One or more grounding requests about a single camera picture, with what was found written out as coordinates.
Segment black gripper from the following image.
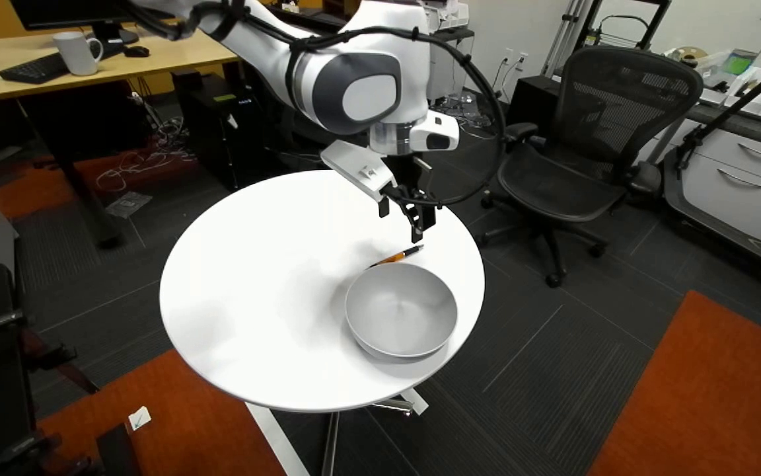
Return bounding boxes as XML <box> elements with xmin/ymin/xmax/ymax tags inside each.
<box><xmin>378</xmin><ymin>156</ymin><xmax>441</xmax><ymax>243</ymax></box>

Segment orange and black pen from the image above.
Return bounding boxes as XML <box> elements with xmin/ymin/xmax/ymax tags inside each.
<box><xmin>367</xmin><ymin>243</ymin><xmax>425</xmax><ymax>269</ymax></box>

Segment grey round bowl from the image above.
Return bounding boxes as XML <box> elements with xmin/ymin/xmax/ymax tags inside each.
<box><xmin>342</xmin><ymin>261</ymin><xmax>461</xmax><ymax>362</ymax></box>

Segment black mesh office chair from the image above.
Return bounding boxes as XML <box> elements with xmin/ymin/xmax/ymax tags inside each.
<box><xmin>475</xmin><ymin>44</ymin><xmax>709</xmax><ymax>288</ymax></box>

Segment black box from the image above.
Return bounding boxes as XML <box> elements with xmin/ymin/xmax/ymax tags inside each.
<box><xmin>511</xmin><ymin>74</ymin><xmax>569</xmax><ymax>134</ymax></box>

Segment black computer tower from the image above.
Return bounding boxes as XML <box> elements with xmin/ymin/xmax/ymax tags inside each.
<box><xmin>178</xmin><ymin>74</ymin><xmax>253</xmax><ymax>191</ymax></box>

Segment white metal table base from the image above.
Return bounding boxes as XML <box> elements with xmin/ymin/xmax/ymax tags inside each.
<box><xmin>243</xmin><ymin>385</ymin><xmax>432</xmax><ymax>476</ymax></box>

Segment grey floor plate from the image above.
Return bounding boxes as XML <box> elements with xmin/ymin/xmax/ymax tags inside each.
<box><xmin>103</xmin><ymin>191</ymin><xmax>153</xmax><ymax>218</ymax></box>

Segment black metal tripod stand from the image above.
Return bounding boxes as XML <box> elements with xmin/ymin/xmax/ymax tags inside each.
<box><xmin>555</xmin><ymin>0</ymin><xmax>659</xmax><ymax>57</ymax></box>

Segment light wooden desk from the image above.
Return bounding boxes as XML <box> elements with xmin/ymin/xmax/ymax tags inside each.
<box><xmin>0</xmin><ymin>23</ymin><xmax>238</xmax><ymax>254</ymax></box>

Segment small white paper scrap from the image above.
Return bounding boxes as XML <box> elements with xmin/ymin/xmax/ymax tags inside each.
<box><xmin>124</xmin><ymin>403</ymin><xmax>153</xmax><ymax>432</ymax></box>

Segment white drawer cabinet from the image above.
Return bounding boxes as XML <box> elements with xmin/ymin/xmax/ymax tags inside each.
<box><xmin>680</xmin><ymin>90</ymin><xmax>761</xmax><ymax>258</ymax></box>

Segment black diagonal stand pole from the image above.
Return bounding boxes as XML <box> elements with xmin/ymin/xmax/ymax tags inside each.
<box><xmin>674</xmin><ymin>46</ymin><xmax>761</xmax><ymax>169</ymax></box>

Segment white mug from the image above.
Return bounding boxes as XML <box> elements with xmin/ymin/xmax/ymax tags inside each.
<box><xmin>51</xmin><ymin>29</ymin><xmax>105</xmax><ymax>77</ymax></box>

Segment green and white box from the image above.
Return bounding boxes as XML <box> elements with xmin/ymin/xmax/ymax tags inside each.
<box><xmin>722</xmin><ymin>46</ymin><xmax>759</xmax><ymax>79</ymax></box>

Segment black computer monitor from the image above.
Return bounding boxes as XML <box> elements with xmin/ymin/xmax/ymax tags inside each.
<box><xmin>9</xmin><ymin>0</ymin><xmax>140</xmax><ymax>46</ymax></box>

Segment black desktop keyboard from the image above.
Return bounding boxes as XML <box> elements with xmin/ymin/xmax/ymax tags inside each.
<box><xmin>0</xmin><ymin>49</ymin><xmax>71</xmax><ymax>87</ymax></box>

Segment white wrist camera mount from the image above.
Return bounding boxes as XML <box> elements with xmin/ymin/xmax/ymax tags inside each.
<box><xmin>321</xmin><ymin>139</ymin><xmax>399</xmax><ymax>197</ymax></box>

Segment tangled floor cables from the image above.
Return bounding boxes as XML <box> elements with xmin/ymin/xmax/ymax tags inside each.
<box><xmin>87</xmin><ymin>146</ymin><xmax>202</xmax><ymax>201</ymax></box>

